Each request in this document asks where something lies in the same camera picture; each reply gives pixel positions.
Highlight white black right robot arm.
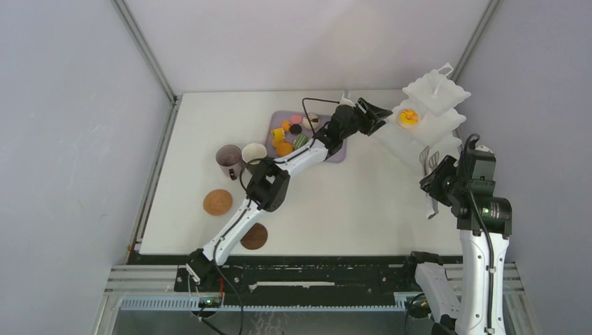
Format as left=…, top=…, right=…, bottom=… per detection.
left=403, top=144, right=512, bottom=334

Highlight green striped cake slice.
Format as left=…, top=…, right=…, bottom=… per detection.
left=293, top=133, right=309, bottom=151

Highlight yellow cheese cake wedge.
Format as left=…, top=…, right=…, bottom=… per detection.
left=270, top=127, right=285, bottom=143

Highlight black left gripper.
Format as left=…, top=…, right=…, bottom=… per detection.
left=340, top=98, right=392, bottom=140

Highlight orange egg tart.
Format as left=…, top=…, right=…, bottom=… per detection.
left=274, top=142, right=294, bottom=157

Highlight lavender serving tray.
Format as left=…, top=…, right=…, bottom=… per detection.
left=265, top=110, right=347, bottom=163

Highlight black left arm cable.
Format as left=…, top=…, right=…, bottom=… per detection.
left=301, top=97, right=343, bottom=140

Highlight orange star cookie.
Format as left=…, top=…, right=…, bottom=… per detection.
left=281, top=120, right=293, bottom=133

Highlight pink macaron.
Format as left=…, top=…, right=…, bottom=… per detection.
left=290, top=114, right=303, bottom=124

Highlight yellow frosted donut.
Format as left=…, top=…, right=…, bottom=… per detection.
left=398, top=109, right=420, bottom=129

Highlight black mug white inside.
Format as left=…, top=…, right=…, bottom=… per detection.
left=242, top=143, right=267, bottom=174

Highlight steel white serving tongs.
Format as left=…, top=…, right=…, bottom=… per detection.
left=419, top=146, right=439, bottom=220

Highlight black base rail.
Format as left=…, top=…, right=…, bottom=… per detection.
left=173, top=254, right=452, bottom=311

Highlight white three tier stand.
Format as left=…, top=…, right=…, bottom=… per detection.
left=376, top=63, right=471, bottom=174

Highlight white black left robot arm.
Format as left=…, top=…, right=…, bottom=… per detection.
left=186, top=98, right=393, bottom=291

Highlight purple mug black handle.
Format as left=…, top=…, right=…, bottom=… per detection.
left=215, top=144, right=244, bottom=181

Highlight dark wooden round coaster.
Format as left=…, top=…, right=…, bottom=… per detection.
left=240, top=223, right=268, bottom=251

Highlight woven rattan coaster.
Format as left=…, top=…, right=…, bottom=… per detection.
left=202, top=189, right=233, bottom=216

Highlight aluminium frame post left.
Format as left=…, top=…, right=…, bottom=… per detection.
left=110, top=0, right=178, bottom=105

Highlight white chocolate drizzled donut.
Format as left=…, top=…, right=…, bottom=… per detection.
left=301, top=114, right=320, bottom=131

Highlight aluminium frame post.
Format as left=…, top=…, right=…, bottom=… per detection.
left=451, top=0, right=503, bottom=83
left=110, top=0, right=178, bottom=105

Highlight black sandwich cookie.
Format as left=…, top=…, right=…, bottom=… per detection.
left=289, top=124, right=302, bottom=135

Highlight aluminium frame post right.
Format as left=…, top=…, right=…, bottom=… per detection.
left=451, top=0, right=503, bottom=83

